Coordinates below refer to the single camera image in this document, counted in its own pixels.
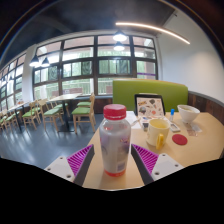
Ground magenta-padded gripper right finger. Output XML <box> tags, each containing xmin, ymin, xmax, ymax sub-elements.
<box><xmin>130</xmin><ymin>143</ymin><xmax>185</xmax><ymax>186</ymax></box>

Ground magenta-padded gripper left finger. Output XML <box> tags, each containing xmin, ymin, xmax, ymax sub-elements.
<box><xmin>44</xmin><ymin>144</ymin><xmax>96</xmax><ymax>187</ymax></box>

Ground clear red-capped drink bottle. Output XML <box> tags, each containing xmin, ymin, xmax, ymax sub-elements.
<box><xmin>98</xmin><ymin>103</ymin><xmax>132</xmax><ymax>178</ymax></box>

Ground pale yellow mug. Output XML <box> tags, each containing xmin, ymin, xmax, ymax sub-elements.
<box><xmin>145</xmin><ymin>118</ymin><xmax>171</xmax><ymax>151</ymax></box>

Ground flat round red coaster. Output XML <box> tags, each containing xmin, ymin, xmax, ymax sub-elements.
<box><xmin>171</xmin><ymin>133</ymin><xmax>189</xmax><ymax>146</ymax></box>

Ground white paper sheet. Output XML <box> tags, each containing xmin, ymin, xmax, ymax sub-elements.
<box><xmin>125</xmin><ymin>110</ymin><xmax>143</xmax><ymax>127</ymax></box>

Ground wooden chairs with green seats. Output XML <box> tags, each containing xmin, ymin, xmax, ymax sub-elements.
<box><xmin>0</xmin><ymin>92</ymin><xmax>98</xmax><ymax>135</ymax></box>

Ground small blue-capped white bottle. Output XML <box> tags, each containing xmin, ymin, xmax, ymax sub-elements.
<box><xmin>169</xmin><ymin>108</ymin><xmax>176</xmax><ymax>123</ymax></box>

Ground black tablet with stickers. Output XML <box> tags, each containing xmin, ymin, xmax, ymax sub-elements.
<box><xmin>134</xmin><ymin>93</ymin><xmax>167</xmax><ymax>119</ymax></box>

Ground white ceramic bowl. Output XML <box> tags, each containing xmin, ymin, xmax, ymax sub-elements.
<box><xmin>176</xmin><ymin>104</ymin><xmax>201</xmax><ymax>125</ymax></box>

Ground wooden dining table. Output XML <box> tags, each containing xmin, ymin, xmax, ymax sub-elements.
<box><xmin>46</xmin><ymin>92</ymin><xmax>83</xmax><ymax>132</ymax></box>

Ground green upholstered bench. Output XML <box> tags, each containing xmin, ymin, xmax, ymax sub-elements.
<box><xmin>112</xmin><ymin>78</ymin><xmax>190</xmax><ymax>113</ymax></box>

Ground hanging pendant lamps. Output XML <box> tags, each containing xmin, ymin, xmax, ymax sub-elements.
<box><xmin>28</xmin><ymin>29</ymin><xmax>129</xmax><ymax>69</ymax></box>

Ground curved ceiling light strip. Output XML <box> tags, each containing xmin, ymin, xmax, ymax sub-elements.
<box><xmin>114</xmin><ymin>21</ymin><xmax>191</xmax><ymax>46</ymax></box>

